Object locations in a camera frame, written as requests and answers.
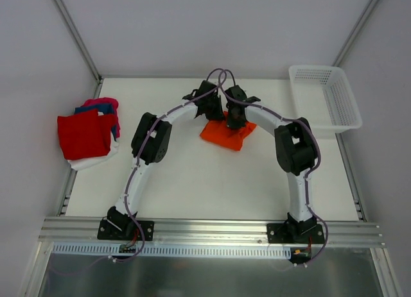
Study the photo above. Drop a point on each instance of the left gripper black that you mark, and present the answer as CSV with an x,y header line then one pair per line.
x,y
214,109

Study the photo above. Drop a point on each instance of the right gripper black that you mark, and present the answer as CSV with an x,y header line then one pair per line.
x,y
235,116

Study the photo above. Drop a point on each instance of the orange t shirt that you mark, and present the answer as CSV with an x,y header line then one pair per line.
x,y
218,133

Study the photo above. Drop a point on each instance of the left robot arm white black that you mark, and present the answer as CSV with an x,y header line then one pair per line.
x,y
149,147

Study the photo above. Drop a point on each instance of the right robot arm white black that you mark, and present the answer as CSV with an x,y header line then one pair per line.
x,y
298,155

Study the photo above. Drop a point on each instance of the white plastic basket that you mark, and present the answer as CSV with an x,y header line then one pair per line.
x,y
323,95

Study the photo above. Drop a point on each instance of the blue folded t shirt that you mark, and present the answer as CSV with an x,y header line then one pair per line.
x,y
104,108

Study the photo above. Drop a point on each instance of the pink folded t shirt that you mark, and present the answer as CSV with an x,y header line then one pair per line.
x,y
107,101

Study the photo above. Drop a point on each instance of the red folded t shirt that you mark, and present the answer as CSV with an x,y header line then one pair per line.
x,y
87,120

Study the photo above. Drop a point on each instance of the white folded t shirt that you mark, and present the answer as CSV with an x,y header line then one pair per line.
x,y
93,159

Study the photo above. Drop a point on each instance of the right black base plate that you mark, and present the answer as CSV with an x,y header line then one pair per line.
x,y
287,233

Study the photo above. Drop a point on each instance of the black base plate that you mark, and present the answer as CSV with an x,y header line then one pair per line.
x,y
144,231
287,233

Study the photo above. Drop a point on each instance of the aluminium mounting rail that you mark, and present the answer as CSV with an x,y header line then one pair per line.
x,y
341,234

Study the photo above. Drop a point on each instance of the white slotted cable duct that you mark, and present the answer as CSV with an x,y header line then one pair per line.
x,y
151,250

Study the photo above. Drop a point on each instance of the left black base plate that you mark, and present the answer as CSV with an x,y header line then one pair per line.
x,y
144,231

